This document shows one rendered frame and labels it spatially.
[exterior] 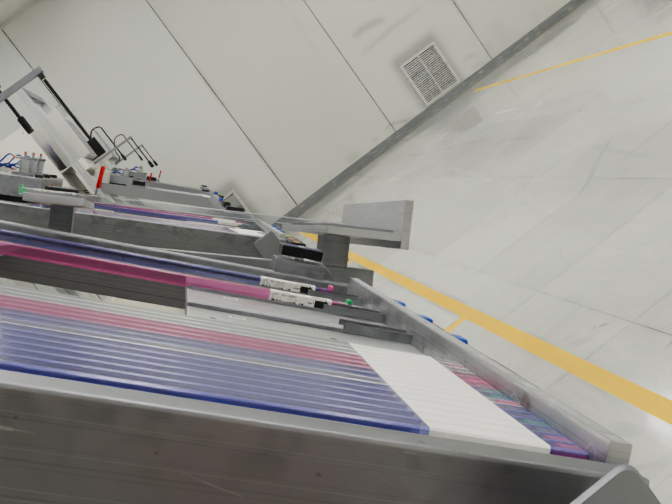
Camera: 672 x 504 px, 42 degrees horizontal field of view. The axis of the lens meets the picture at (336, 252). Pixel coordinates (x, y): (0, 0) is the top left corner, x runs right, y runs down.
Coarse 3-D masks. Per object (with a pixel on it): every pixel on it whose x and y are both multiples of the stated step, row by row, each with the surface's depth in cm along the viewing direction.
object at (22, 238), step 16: (16, 240) 90; (32, 240) 90; (48, 240) 91; (64, 240) 92; (96, 256) 92; (112, 256) 92; (128, 256) 92; (144, 256) 92; (192, 272) 93; (208, 272) 94; (224, 272) 94; (240, 272) 95; (320, 288) 96
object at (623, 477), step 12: (324, 276) 111; (624, 468) 34; (600, 480) 34; (612, 480) 34; (624, 480) 34; (636, 480) 34; (588, 492) 33; (600, 492) 33; (612, 492) 34; (624, 492) 34; (636, 492) 34; (648, 492) 34
